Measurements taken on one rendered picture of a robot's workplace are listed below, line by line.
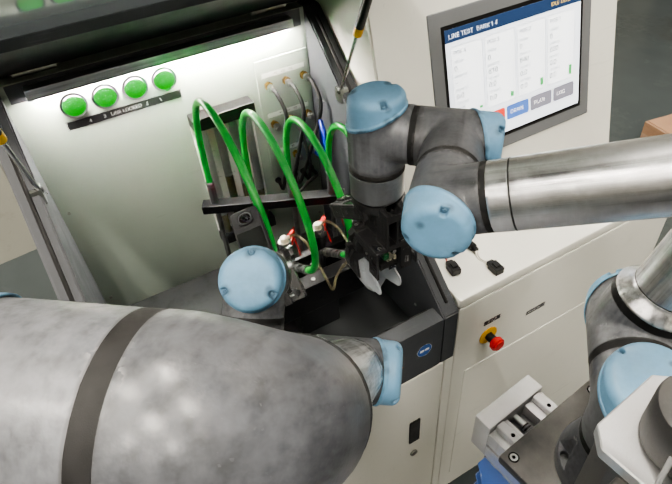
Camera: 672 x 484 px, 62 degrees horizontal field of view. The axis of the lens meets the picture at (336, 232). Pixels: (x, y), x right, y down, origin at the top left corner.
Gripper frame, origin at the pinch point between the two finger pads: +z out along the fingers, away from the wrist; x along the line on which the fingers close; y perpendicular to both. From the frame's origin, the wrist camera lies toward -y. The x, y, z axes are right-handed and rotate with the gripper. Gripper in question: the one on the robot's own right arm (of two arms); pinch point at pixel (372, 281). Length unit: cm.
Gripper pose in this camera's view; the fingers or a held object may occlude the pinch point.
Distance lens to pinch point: 92.4
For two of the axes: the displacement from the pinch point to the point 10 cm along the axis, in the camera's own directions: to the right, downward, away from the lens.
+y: 4.9, 5.5, -6.7
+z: 0.7, 7.5, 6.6
